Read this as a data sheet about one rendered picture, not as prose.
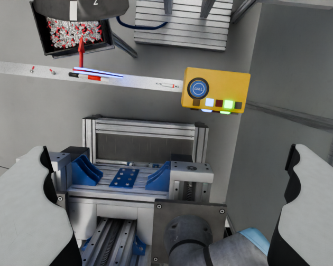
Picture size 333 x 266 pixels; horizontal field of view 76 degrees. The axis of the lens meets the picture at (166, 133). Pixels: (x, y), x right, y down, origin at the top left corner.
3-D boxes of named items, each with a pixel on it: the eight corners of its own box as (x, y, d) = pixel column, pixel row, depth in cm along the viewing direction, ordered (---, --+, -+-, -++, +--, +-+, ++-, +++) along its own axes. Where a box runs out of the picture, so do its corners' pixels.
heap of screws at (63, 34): (96, 0, 73) (92, -5, 69) (106, 43, 76) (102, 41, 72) (44, 11, 74) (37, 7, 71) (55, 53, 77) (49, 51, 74)
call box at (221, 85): (239, 75, 62) (251, 73, 52) (232, 109, 65) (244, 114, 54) (184, 69, 63) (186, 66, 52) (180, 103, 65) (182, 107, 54)
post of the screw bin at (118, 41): (136, 52, 154) (99, 19, 76) (137, 57, 155) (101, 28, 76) (132, 52, 154) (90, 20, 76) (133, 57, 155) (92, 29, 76)
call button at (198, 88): (206, 81, 54) (207, 81, 52) (204, 97, 54) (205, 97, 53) (191, 79, 54) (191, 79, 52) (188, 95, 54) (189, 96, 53)
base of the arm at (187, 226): (209, 258, 68) (214, 286, 59) (162, 254, 69) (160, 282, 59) (214, 216, 65) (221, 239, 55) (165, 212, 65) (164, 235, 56)
